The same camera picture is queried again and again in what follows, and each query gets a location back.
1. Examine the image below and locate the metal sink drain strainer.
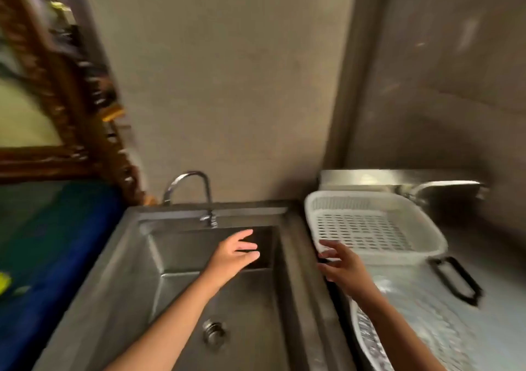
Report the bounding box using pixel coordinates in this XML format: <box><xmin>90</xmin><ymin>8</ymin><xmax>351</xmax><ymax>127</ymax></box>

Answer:
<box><xmin>202</xmin><ymin>319</ymin><xmax>227</xmax><ymax>347</ymax></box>

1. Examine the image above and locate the black handle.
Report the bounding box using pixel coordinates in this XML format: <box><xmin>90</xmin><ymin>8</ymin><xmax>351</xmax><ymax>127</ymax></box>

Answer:
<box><xmin>428</xmin><ymin>256</ymin><xmax>484</xmax><ymax>306</ymax></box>

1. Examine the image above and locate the carved wooden frame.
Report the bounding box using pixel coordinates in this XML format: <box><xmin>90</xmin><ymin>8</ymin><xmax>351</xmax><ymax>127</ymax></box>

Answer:
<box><xmin>0</xmin><ymin>0</ymin><xmax>159</xmax><ymax>207</ymax></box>

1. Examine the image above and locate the blue and green tablecloth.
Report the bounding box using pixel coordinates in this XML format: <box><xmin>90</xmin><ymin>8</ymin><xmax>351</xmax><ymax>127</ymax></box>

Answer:
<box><xmin>0</xmin><ymin>179</ymin><xmax>124</xmax><ymax>371</ymax></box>

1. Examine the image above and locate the clear cut-glass plate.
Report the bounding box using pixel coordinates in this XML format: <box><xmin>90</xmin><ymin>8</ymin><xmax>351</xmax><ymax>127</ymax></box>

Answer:
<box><xmin>349</xmin><ymin>276</ymin><xmax>482</xmax><ymax>371</ymax></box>

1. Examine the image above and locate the curved chrome gooseneck faucet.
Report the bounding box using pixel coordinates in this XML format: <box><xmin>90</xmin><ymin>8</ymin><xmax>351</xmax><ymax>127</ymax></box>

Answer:
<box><xmin>162</xmin><ymin>171</ymin><xmax>219</xmax><ymax>229</ymax></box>

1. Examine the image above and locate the person's right forearm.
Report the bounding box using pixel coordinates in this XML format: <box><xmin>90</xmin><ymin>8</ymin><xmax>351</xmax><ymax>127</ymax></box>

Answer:
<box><xmin>351</xmin><ymin>285</ymin><xmax>447</xmax><ymax>371</ymax></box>

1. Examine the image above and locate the straight-spout chrome faucet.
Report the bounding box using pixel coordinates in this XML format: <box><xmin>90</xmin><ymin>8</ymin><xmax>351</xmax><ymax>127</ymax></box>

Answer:
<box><xmin>404</xmin><ymin>180</ymin><xmax>490</xmax><ymax>203</ymax></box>

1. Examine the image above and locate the person's right hand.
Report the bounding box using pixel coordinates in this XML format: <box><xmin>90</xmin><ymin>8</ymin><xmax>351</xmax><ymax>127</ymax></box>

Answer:
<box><xmin>317</xmin><ymin>239</ymin><xmax>374</xmax><ymax>301</ymax></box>

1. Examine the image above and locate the person's left forearm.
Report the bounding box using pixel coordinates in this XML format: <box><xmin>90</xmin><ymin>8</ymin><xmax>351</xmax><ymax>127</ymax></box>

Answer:
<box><xmin>105</xmin><ymin>277</ymin><xmax>225</xmax><ymax>371</ymax></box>

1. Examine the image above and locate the stainless steel sink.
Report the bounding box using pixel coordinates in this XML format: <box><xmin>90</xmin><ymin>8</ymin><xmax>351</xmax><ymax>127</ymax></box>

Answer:
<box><xmin>32</xmin><ymin>200</ymin><xmax>358</xmax><ymax>371</ymax></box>

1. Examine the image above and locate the stainless steel cover panel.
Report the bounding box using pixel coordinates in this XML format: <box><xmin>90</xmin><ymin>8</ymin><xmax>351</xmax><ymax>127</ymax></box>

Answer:
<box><xmin>361</xmin><ymin>222</ymin><xmax>526</xmax><ymax>371</ymax></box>

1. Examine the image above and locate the person's left hand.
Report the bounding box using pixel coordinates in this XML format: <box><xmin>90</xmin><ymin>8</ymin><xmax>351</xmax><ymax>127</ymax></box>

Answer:
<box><xmin>200</xmin><ymin>229</ymin><xmax>261</xmax><ymax>293</ymax></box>

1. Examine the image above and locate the white slotted plastic basket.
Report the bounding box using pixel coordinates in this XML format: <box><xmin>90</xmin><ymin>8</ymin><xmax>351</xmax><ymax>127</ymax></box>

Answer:
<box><xmin>304</xmin><ymin>190</ymin><xmax>449</xmax><ymax>267</ymax></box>

